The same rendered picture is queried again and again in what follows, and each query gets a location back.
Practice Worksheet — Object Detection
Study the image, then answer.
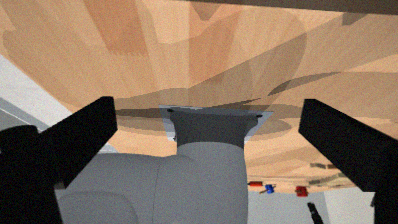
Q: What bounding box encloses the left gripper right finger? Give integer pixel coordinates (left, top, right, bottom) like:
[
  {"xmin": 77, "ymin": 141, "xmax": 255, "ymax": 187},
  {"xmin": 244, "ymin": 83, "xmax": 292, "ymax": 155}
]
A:
[{"xmin": 298, "ymin": 99, "xmax": 398, "ymax": 224}]

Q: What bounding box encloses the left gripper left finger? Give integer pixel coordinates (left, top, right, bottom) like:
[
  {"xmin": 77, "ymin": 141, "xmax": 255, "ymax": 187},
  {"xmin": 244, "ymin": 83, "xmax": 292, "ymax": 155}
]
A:
[{"xmin": 0, "ymin": 96, "xmax": 118, "ymax": 224}]

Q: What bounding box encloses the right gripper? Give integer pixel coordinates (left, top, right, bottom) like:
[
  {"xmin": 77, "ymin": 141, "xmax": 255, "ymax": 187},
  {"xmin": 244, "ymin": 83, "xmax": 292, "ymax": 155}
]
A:
[{"xmin": 307, "ymin": 202, "xmax": 324, "ymax": 224}]

